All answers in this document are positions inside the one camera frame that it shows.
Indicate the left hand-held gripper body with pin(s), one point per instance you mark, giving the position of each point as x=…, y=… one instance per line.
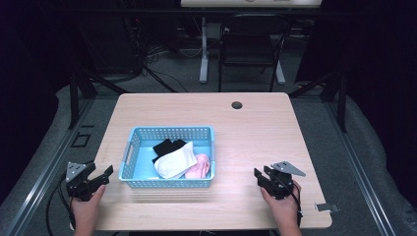
x=78, y=185

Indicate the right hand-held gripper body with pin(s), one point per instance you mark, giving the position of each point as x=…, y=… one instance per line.
x=282, y=182

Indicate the pink sock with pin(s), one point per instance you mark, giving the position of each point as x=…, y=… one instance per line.
x=199, y=167

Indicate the blue perforated plastic basket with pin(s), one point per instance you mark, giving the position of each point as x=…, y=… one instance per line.
x=167, y=157

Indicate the black sock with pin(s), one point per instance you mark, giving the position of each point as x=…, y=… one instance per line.
x=167, y=146

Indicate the white sock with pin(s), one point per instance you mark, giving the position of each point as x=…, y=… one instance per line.
x=175, y=162

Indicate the person's left hand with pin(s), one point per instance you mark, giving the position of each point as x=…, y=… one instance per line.
x=86, y=209

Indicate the person's right hand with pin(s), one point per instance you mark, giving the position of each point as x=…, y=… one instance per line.
x=283, y=209

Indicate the black folding chair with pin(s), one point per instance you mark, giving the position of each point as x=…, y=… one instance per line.
x=250, y=49

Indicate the white desk with legs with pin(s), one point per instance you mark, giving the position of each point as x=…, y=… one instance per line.
x=204, y=49

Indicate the aluminium floor rail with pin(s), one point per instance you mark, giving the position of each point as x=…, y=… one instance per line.
x=360, y=170
x=42, y=177

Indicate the grey metal bracket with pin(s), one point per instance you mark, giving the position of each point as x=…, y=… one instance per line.
x=326, y=207

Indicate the black metal stand frame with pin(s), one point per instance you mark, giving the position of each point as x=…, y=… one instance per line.
x=341, y=98
x=77, y=98

